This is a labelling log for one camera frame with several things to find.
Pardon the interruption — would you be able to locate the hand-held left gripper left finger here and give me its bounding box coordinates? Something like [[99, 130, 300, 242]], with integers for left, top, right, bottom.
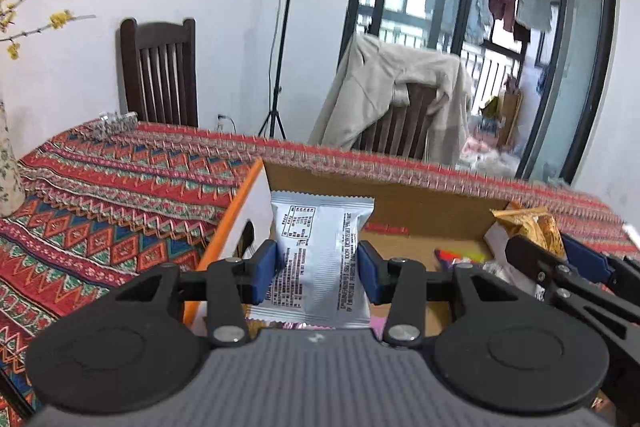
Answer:
[[107, 239, 277, 349]]

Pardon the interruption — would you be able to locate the balcony railing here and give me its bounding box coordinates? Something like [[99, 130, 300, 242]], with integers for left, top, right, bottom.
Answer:
[[357, 4, 521, 108]]

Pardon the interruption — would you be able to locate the black sliding door frame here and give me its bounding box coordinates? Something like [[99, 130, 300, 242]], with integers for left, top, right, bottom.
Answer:
[[340, 0, 618, 185]]

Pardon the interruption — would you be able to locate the beige jacket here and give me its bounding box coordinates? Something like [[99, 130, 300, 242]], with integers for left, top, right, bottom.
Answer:
[[307, 34, 473, 168]]

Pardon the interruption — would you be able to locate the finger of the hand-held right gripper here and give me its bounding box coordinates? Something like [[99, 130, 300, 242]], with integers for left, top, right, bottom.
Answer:
[[560, 232, 640, 308], [505, 234, 640, 358]]

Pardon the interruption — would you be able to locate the silver snack packet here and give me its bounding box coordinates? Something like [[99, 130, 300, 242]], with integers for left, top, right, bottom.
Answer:
[[248, 189, 375, 330]]

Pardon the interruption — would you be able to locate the brown paper bag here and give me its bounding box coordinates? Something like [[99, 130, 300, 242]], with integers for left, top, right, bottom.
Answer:
[[495, 79, 523, 148]]

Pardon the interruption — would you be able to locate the floral ceramic vase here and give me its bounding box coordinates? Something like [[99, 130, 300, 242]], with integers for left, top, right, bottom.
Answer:
[[0, 99, 25, 218]]

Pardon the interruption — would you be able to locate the black light stand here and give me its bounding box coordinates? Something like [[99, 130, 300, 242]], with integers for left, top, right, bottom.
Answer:
[[257, 0, 308, 140]]

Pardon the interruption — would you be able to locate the brown wooden chair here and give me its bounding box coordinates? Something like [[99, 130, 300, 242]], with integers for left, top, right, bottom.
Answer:
[[360, 84, 438, 160]]

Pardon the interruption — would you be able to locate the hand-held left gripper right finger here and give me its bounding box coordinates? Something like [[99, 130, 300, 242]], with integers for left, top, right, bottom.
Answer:
[[357, 240, 526, 350]]

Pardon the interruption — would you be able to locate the white striped snack packet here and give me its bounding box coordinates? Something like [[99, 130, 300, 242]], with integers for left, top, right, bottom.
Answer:
[[482, 227, 518, 280]]

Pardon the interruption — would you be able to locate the red cardboard box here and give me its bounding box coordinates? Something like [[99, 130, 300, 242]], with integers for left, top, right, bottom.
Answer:
[[182, 159, 618, 408]]

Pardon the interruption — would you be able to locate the yellow snack packet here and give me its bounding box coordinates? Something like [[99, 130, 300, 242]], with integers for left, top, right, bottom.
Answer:
[[489, 202, 567, 258]]

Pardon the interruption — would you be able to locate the dark wooden chair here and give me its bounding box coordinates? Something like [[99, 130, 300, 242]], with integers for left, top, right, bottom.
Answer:
[[119, 18, 199, 128]]

